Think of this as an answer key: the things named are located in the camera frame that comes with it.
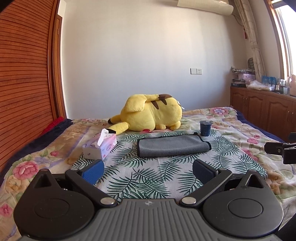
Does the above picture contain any cream patterned curtain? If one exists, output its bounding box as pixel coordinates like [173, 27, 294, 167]
[234, 0, 266, 82]

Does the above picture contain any wooden slatted wardrobe door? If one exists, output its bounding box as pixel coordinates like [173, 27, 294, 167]
[1, 1, 66, 168]

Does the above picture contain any red and navy blanket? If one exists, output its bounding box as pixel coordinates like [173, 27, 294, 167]
[1, 117, 73, 184]

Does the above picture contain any pink tissue box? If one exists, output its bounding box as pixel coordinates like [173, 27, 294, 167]
[82, 128, 117, 160]

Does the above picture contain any grey towel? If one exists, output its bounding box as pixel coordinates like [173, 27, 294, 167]
[137, 133, 212, 158]

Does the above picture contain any clutter pile on cabinet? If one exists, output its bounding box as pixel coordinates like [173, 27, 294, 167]
[231, 58, 295, 97]

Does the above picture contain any palm leaf print cloth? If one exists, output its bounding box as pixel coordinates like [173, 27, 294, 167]
[71, 129, 269, 204]

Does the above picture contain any dark blue cup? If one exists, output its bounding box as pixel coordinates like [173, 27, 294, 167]
[200, 120, 213, 137]

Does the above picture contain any white wall switch socket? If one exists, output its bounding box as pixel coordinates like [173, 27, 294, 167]
[190, 68, 202, 75]

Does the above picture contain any wooden cabinet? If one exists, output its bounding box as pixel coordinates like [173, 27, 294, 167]
[230, 87, 295, 141]

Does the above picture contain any floral bed blanket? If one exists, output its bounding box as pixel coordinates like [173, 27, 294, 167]
[1, 107, 295, 240]

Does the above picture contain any yellow Pikachu plush toy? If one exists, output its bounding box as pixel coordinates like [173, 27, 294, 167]
[108, 94, 183, 135]

